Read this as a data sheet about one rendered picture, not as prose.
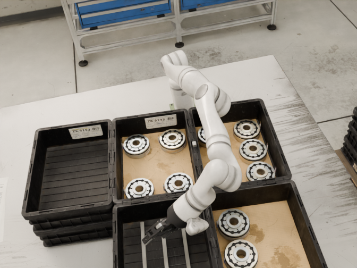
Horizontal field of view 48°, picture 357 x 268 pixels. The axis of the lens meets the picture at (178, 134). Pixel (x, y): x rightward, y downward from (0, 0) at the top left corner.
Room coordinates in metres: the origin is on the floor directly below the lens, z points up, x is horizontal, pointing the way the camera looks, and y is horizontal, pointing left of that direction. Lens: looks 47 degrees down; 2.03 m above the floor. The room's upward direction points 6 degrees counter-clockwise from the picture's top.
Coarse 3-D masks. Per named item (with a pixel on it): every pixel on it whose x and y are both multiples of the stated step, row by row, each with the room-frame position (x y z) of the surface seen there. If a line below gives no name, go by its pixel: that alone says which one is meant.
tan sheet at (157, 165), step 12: (156, 144) 1.06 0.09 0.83; (144, 156) 1.00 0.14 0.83; (156, 156) 1.00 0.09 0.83; (168, 156) 0.99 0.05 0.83; (180, 156) 0.98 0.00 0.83; (132, 168) 0.95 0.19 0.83; (144, 168) 0.95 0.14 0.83; (156, 168) 0.94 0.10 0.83; (168, 168) 0.93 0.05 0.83; (180, 168) 0.93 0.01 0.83; (156, 180) 0.88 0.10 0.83; (192, 180) 0.87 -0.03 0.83; (156, 192) 0.83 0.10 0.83
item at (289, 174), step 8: (232, 104) 1.14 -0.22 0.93; (264, 104) 1.11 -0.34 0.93; (264, 112) 1.07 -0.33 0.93; (192, 120) 1.09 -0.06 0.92; (192, 128) 1.03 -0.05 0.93; (272, 128) 0.99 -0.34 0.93; (280, 152) 0.87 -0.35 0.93; (200, 160) 0.87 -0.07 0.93; (200, 168) 0.84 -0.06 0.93; (288, 168) 0.80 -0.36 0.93; (288, 176) 0.77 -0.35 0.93; (248, 184) 0.75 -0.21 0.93
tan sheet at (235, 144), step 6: (252, 120) 1.13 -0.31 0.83; (228, 126) 1.11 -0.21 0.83; (228, 132) 1.08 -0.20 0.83; (234, 138) 1.04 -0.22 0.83; (258, 138) 1.03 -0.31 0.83; (234, 144) 1.01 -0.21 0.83; (240, 144) 1.01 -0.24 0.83; (204, 150) 1.00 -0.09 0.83; (234, 150) 0.98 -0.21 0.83; (204, 156) 0.97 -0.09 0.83; (204, 162) 0.94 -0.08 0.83; (240, 162) 0.92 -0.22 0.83; (270, 162) 0.91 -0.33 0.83; (204, 168) 0.91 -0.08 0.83; (246, 168) 0.89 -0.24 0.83
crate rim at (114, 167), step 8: (160, 112) 1.13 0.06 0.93; (168, 112) 1.13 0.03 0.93; (176, 112) 1.13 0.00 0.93; (184, 112) 1.12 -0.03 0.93; (112, 120) 1.12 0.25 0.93; (120, 120) 1.12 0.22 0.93; (112, 128) 1.08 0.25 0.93; (112, 136) 1.04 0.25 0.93; (192, 136) 0.99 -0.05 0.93; (112, 144) 1.00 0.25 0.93; (112, 152) 0.96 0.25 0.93; (192, 152) 0.91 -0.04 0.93; (112, 160) 0.92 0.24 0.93; (112, 168) 0.88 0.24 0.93; (112, 176) 0.85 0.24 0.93; (112, 184) 0.82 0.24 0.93; (168, 192) 0.75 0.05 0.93; (176, 192) 0.75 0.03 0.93; (184, 192) 0.75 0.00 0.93; (120, 200) 0.74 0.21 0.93; (128, 200) 0.74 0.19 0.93; (136, 200) 0.74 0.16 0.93
